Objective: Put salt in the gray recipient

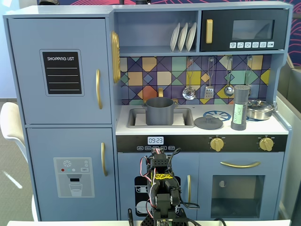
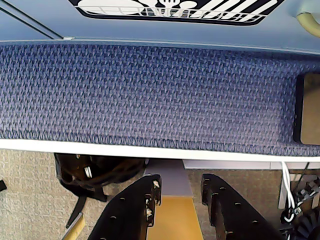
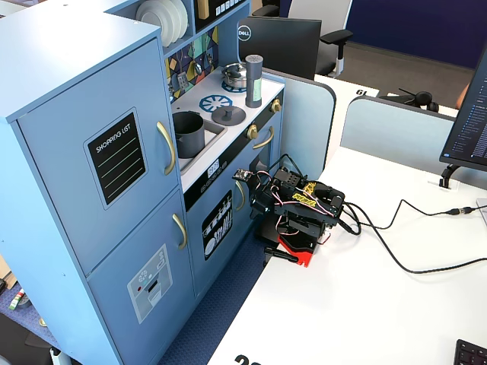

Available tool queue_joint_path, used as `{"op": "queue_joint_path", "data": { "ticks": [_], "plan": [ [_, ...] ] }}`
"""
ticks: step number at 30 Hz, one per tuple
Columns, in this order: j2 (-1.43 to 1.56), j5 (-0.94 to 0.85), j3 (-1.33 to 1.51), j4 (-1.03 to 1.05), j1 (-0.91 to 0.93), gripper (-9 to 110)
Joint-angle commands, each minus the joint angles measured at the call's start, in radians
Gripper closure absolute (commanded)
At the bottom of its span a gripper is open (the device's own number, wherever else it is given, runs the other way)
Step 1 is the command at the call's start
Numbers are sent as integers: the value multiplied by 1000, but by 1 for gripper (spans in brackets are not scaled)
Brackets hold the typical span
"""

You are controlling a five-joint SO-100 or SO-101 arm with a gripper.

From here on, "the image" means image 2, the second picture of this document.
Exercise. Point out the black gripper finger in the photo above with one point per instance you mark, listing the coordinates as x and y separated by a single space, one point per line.
237 215
125 212

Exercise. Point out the black backpack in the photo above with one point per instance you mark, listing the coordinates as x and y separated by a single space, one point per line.
100 172

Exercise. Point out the yellow wooden board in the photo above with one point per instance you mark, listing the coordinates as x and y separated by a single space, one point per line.
175 220

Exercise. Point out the light wooden leg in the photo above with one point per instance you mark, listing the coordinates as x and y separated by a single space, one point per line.
75 228

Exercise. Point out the gray flat panel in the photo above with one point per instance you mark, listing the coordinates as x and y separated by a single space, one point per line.
167 180

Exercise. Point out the blue woven placemat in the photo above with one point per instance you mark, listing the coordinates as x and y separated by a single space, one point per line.
150 100

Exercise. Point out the black smartphone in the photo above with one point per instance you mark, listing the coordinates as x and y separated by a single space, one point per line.
310 107

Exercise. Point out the blue dishwasher door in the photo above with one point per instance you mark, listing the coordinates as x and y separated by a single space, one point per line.
175 31

